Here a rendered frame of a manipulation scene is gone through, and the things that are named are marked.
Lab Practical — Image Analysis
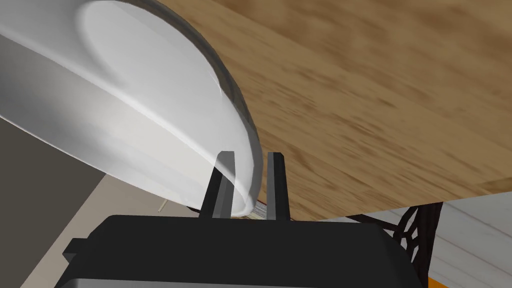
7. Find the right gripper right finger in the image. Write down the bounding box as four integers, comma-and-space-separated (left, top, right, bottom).
266, 151, 292, 222

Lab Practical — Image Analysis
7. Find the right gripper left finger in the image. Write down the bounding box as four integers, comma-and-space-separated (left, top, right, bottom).
198, 150, 237, 220

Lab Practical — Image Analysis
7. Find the white plate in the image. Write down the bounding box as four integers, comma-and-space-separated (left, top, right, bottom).
0, 0, 265, 219

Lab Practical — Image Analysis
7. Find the wooden table with black legs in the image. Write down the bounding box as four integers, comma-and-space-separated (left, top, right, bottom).
156, 0, 512, 288

